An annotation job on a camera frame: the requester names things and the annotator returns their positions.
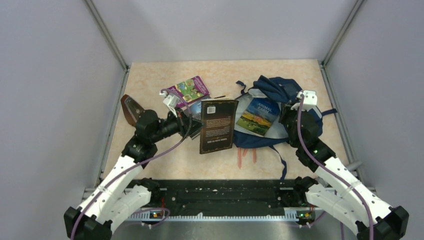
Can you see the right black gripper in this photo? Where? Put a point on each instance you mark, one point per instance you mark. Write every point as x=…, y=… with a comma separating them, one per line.
x=286, y=110

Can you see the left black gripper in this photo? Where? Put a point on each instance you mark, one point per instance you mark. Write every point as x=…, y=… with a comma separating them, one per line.
x=180, y=119

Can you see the dark brown back-cover book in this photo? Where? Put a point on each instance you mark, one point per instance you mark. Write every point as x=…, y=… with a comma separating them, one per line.
x=218, y=118

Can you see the navy blue backpack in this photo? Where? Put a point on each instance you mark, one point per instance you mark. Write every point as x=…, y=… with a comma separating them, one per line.
x=280, y=90

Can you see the blue yellow landscape book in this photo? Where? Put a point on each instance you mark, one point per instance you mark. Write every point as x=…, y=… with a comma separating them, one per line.
x=259, y=116

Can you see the dark blue book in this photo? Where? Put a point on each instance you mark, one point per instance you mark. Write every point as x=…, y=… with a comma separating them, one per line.
x=196, y=109

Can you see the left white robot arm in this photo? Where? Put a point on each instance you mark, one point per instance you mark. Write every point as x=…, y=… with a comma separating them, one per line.
x=98, y=217

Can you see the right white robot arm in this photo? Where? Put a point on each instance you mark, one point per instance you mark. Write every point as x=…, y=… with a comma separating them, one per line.
x=341, y=194

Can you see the purple picture book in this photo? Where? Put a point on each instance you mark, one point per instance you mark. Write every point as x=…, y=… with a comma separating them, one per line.
x=191, y=90

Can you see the orange pen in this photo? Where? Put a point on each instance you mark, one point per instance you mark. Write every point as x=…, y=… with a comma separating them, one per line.
x=254, y=155
x=241, y=152

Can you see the brown wedge stand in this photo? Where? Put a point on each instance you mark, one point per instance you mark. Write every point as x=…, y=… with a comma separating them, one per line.
x=132, y=110

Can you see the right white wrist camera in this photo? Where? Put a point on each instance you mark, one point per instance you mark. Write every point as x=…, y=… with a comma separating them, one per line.
x=310, y=100

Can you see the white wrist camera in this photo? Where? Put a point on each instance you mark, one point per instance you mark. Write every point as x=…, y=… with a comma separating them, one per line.
x=310, y=100
x=170, y=100

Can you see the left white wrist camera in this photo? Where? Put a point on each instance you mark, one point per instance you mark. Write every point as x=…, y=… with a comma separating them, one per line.
x=170, y=100

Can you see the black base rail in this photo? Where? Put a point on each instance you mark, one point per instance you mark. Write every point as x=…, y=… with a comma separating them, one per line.
x=223, y=198

